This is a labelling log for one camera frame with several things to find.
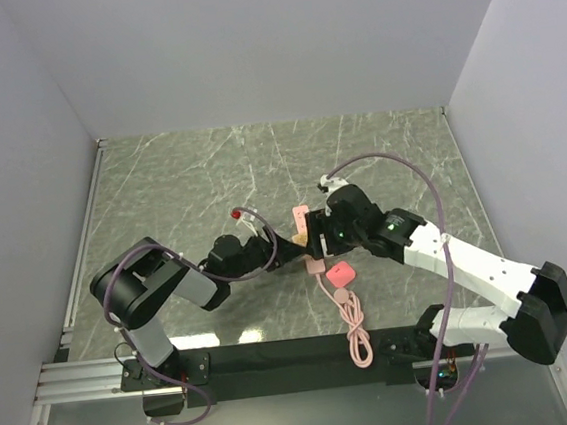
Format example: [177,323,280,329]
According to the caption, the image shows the pink power cord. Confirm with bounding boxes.
[313,267,376,372]

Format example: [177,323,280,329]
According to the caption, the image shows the pink power strip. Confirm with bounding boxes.
[292,205,326,276]

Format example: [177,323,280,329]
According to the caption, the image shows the tan wooden plug adapter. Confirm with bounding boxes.
[291,233,308,247]

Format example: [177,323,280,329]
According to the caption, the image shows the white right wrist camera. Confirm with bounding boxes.
[317,174,348,194]

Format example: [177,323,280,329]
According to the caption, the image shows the aluminium rail left edge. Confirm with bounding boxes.
[53,138,108,363]

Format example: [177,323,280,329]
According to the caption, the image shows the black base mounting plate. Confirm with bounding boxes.
[117,319,482,416]

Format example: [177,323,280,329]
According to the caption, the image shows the red square plug adapter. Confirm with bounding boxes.
[325,261,357,289]

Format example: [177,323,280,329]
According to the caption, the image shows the aluminium rail frame front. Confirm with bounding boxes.
[25,309,563,409]

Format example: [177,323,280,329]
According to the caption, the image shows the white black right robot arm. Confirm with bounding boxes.
[302,184,567,365]

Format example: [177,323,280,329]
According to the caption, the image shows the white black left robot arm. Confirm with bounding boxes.
[90,228,307,387]

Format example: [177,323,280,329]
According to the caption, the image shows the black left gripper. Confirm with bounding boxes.
[222,221,307,283]

